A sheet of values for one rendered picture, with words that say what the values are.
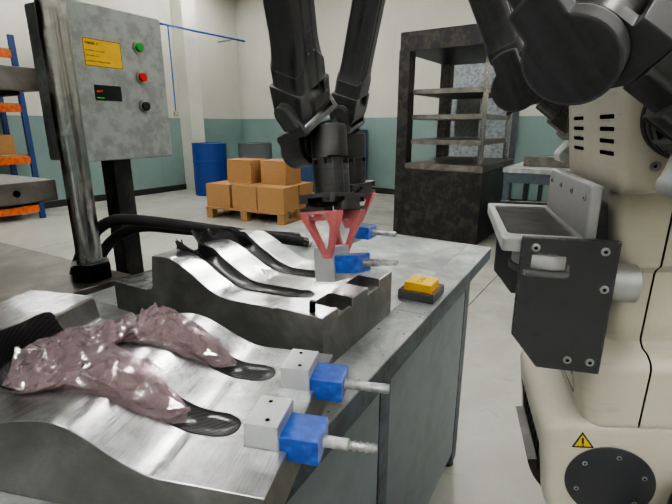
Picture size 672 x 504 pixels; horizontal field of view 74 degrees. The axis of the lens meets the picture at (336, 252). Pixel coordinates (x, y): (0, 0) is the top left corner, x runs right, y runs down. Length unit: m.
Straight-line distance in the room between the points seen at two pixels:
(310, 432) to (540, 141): 6.85
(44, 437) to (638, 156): 0.64
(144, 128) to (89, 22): 0.30
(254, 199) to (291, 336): 4.99
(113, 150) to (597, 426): 1.29
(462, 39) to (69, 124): 3.98
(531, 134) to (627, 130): 6.66
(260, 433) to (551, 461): 0.40
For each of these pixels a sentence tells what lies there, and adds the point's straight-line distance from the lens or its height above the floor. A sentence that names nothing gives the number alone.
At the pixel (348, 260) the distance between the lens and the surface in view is 0.67.
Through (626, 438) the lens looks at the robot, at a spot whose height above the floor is 0.79.
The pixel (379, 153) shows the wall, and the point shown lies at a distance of 8.04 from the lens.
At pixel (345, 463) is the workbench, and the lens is 0.84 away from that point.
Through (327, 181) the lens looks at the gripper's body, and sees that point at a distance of 0.68.
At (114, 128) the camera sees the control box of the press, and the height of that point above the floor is 1.16.
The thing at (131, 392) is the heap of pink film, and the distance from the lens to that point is 0.53.
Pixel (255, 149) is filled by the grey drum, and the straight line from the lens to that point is 7.71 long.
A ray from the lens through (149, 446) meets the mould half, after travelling 0.51.
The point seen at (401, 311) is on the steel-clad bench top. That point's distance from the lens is 0.93.
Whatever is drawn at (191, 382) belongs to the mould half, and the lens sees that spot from 0.58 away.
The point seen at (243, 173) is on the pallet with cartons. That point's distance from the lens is 5.96.
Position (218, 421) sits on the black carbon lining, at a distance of 0.54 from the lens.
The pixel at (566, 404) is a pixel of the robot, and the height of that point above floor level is 0.80.
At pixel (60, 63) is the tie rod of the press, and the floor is 1.30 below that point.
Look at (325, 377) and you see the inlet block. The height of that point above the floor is 0.87.
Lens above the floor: 1.16
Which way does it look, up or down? 16 degrees down
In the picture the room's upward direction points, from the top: straight up
